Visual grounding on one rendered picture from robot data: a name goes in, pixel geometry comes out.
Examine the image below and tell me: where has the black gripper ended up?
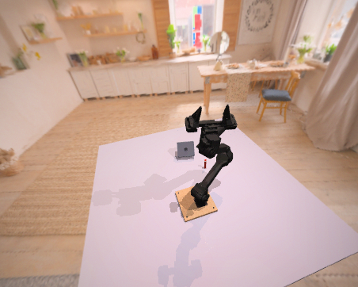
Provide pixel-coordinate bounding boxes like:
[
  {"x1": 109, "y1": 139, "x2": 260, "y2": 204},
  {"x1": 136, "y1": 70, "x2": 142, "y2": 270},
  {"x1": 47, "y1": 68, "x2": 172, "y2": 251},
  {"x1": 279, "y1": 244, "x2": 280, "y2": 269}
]
[{"x1": 185, "y1": 105, "x2": 238, "y2": 138}]

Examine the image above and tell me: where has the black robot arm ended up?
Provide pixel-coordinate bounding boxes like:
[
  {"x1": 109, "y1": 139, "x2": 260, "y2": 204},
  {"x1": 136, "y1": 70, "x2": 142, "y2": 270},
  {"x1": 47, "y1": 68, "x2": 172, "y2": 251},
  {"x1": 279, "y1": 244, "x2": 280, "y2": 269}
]
[{"x1": 191, "y1": 127, "x2": 233, "y2": 208}]

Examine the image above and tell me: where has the dark grey sloped panel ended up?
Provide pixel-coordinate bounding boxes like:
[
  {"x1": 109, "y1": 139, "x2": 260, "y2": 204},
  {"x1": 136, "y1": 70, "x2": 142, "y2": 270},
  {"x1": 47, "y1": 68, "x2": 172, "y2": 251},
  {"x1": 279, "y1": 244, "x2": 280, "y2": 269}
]
[{"x1": 177, "y1": 141, "x2": 195, "y2": 158}]

